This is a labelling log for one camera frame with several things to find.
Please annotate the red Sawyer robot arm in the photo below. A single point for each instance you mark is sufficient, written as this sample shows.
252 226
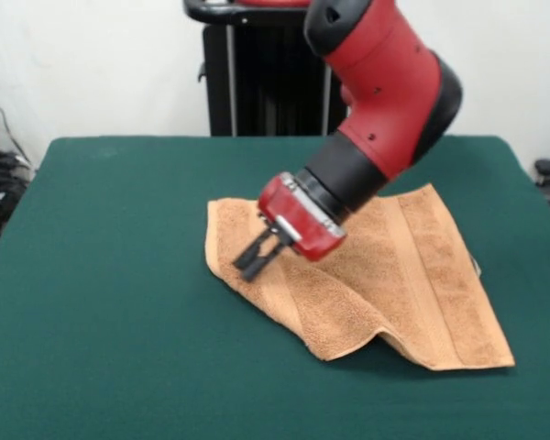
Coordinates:
389 82

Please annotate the dark green table cloth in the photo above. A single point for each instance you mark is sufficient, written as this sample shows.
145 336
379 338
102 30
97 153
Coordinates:
119 321

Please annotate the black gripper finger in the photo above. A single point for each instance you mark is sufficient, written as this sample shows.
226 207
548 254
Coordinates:
261 263
249 252

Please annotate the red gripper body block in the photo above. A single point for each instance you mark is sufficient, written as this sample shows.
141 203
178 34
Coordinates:
302 220

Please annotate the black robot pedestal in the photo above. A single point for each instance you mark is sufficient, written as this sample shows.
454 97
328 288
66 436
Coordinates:
266 82

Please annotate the orange terry towel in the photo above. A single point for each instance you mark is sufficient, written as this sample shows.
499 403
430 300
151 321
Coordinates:
394 284

